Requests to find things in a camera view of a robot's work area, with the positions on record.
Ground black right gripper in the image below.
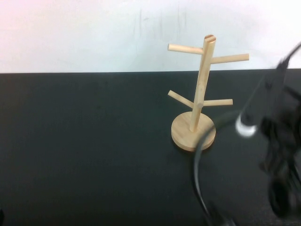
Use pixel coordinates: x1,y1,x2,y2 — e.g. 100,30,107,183
258,116,301,174

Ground black over-ear headphones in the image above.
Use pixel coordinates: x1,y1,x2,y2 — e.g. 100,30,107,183
193,110,299,226

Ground wooden headphone stand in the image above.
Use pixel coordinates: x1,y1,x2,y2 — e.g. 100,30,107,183
167,34,250,152

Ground white round connector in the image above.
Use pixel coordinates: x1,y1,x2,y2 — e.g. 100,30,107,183
235,114,257,137

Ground black table mat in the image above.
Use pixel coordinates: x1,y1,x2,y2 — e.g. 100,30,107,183
0,71,301,226

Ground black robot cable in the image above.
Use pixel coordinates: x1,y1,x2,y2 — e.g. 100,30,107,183
278,41,301,68

